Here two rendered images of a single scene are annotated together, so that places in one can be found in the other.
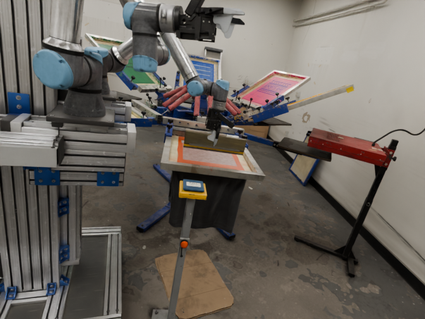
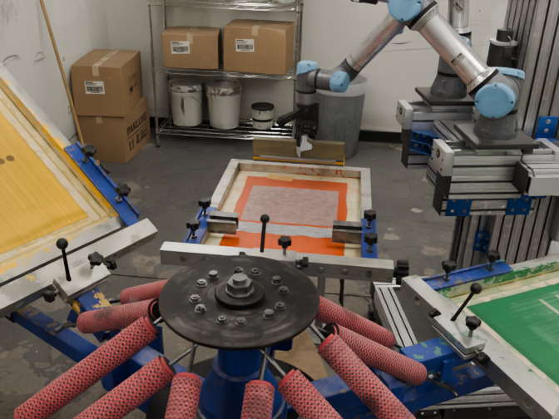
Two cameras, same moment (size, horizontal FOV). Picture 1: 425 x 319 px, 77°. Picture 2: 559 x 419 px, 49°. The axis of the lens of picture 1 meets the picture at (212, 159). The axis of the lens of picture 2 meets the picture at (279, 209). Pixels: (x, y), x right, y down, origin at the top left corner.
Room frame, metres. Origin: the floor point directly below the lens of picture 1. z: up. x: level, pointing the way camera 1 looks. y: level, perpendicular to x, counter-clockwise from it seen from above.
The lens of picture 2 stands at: (3.67, 0.55, 1.97)
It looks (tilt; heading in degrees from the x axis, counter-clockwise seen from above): 27 degrees down; 196
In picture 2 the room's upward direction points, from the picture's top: 2 degrees clockwise
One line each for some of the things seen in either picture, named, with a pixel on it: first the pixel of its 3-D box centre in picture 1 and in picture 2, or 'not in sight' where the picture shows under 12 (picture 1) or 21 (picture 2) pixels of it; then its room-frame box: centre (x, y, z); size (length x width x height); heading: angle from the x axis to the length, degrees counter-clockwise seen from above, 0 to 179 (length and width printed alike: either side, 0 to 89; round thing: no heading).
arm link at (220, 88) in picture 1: (221, 90); (307, 76); (1.49, 0.03, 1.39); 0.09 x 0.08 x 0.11; 79
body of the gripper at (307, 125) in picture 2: (214, 119); (307, 118); (1.48, 0.03, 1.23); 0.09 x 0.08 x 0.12; 100
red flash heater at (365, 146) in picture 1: (345, 145); not in sight; (2.28, -1.11, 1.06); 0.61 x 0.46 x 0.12; 70
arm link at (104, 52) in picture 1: (97, 60); (503, 86); (1.49, 0.71, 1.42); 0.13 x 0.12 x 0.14; 169
